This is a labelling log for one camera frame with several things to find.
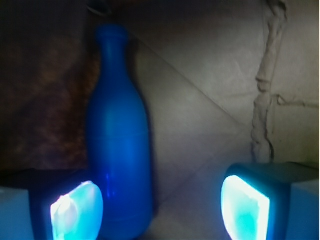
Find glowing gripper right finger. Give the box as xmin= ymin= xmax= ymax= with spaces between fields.
xmin=220 ymin=162 xmax=320 ymax=240

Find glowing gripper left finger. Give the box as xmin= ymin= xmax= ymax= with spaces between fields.
xmin=0 ymin=170 xmax=103 ymax=240

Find blue plastic bottle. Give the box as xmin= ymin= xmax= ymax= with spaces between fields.
xmin=85 ymin=24 xmax=153 ymax=240

